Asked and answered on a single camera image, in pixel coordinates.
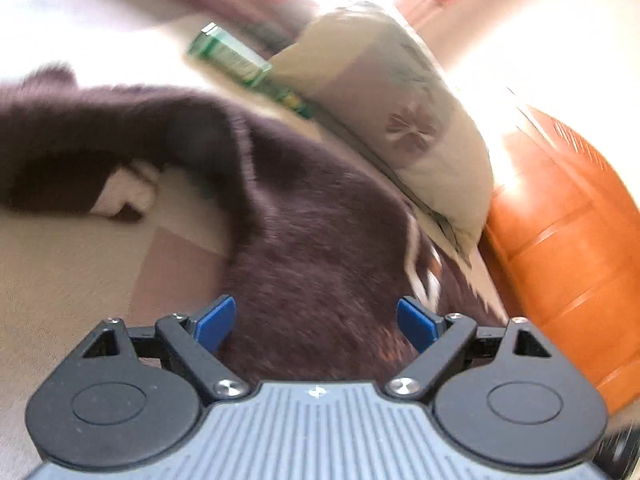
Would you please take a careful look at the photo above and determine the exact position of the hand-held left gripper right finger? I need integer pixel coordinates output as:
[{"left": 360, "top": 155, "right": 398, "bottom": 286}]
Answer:
[{"left": 385, "top": 296, "right": 553, "bottom": 402}]

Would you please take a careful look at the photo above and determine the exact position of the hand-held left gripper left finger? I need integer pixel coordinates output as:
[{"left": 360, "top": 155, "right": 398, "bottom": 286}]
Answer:
[{"left": 82, "top": 295, "right": 249, "bottom": 401}]

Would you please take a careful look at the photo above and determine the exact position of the brown fuzzy sweater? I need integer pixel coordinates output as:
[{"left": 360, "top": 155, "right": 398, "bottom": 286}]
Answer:
[{"left": 0, "top": 62, "right": 506, "bottom": 386}]

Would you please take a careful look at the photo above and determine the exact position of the orange wooden headboard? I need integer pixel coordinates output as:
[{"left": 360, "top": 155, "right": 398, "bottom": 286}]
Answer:
[{"left": 480, "top": 105, "right": 640, "bottom": 416}]

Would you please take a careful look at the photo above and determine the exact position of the cream floral pillow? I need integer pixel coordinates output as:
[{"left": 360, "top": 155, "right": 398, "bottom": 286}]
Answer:
[{"left": 270, "top": 2, "right": 496, "bottom": 261}]

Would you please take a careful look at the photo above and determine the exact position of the green bottle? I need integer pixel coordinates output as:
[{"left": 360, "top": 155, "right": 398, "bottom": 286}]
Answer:
[{"left": 187, "top": 22, "right": 321, "bottom": 121}]

